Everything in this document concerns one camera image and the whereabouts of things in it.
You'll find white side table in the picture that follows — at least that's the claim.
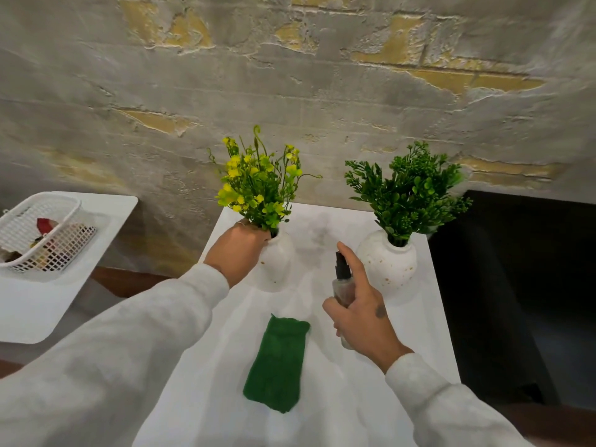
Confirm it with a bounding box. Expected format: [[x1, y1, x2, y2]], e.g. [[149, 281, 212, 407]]
[[0, 191, 139, 345]]

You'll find clear spray bottle black nozzle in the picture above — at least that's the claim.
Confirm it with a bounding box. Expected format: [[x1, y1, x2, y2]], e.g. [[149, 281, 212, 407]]
[[332, 251, 357, 350]]

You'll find yellow flower plant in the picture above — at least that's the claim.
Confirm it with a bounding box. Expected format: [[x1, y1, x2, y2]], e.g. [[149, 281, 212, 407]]
[[207, 125, 323, 231]]

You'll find white speckled vase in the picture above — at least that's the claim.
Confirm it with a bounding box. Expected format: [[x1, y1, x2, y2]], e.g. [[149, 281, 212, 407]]
[[356, 229, 418, 295]]

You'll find person's right forearm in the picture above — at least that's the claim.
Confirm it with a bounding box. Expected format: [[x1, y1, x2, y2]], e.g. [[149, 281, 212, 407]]
[[385, 353, 534, 447]]

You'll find green cloth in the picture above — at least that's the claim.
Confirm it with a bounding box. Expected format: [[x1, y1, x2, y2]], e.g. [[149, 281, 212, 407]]
[[242, 314, 311, 414]]

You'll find white vase with yellow flowers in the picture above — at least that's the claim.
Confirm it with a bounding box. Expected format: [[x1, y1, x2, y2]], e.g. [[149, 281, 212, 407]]
[[255, 227, 296, 293]]

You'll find person's left hand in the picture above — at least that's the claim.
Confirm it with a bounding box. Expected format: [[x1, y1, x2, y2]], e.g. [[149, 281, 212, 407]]
[[203, 219, 272, 289]]

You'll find white plastic basket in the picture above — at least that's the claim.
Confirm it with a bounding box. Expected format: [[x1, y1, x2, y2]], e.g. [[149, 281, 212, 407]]
[[0, 192, 98, 274]]

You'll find person's left forearm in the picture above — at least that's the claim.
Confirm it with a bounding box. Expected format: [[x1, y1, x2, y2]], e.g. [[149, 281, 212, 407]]
[[0, 263, 231, 447]]

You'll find green leafy plant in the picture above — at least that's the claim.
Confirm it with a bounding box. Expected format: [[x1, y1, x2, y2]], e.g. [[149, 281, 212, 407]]
[[345, 141, 474, 247]]

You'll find person's right hand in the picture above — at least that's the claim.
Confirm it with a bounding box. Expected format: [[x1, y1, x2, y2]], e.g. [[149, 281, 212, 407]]
[[322, 241, 414, 375]]

